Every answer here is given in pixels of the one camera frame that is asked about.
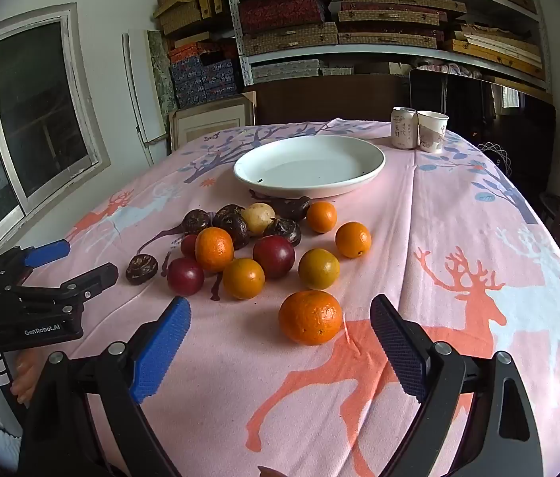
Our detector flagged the dark wooden cabinet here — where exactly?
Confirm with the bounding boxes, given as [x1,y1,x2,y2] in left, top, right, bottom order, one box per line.
[254,74,411,126]

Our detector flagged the pile of yellow-brown boxes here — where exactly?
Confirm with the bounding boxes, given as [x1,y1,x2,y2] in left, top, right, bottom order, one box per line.
[153,0,236,48]

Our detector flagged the white ceramic plate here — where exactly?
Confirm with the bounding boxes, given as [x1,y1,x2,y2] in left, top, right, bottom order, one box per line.
[233,134,386,200]

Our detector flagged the sliding glass window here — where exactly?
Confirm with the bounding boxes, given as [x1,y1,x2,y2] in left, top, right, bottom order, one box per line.
[0,2,112,259]

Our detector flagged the white drink can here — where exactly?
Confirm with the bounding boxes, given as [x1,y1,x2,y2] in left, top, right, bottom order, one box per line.
[391,106,419,150]

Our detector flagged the large dark red plum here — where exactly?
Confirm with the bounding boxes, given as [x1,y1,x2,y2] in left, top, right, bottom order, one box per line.
[252,235,296,280]

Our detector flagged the small red plum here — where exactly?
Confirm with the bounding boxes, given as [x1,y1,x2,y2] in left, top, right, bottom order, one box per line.
[180,233,200,260]

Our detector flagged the pink deer print tablecloth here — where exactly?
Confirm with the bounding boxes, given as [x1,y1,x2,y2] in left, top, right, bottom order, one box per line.
[56,118,560,477]

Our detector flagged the large orange mandarin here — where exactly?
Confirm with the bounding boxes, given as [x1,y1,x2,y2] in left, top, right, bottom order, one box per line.
[278,289,344,347]

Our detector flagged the stack of woven flat boxes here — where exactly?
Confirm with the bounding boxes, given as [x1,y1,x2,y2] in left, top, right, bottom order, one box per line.
[233,0,544,83]

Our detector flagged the stack of blue patterned boxes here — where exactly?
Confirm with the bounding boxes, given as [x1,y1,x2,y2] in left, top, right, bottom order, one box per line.
[168,42,241,109]

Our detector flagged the grey marble slab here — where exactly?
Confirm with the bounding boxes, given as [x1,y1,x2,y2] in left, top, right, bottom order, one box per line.
[148,30,180,120]

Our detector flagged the white wire rack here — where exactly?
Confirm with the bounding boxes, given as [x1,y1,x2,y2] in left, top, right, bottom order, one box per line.
[477,140,515,176]

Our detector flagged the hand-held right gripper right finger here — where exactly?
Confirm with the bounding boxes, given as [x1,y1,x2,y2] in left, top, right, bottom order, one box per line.
[369,294,544,477]

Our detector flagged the white paper cup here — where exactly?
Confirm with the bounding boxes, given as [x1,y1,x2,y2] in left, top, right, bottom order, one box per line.
[416,110,450,154]

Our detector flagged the white metal shelving rack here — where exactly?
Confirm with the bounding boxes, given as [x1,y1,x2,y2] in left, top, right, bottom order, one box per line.
[220,0,554,93]

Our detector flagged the person's left hand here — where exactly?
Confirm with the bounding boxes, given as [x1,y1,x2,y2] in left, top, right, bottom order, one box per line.
[0,348,45,408]

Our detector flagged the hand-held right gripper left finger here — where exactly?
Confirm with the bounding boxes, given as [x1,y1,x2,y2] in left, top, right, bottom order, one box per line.
[20,295,192,477]

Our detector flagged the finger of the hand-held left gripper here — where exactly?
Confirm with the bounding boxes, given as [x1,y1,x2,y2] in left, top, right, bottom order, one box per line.
[6,262,119,316]
[0,239,71,286]

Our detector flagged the white leaning board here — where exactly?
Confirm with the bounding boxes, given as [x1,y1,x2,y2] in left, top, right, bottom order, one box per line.
[122,30,166,144]

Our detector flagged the pale wooden picture frame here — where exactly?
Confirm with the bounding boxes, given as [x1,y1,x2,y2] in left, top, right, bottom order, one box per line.
[169,97,257,152]

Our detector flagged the yellow-green orange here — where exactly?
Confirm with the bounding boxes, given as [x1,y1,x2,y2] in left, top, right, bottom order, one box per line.
[298,248,341,291]

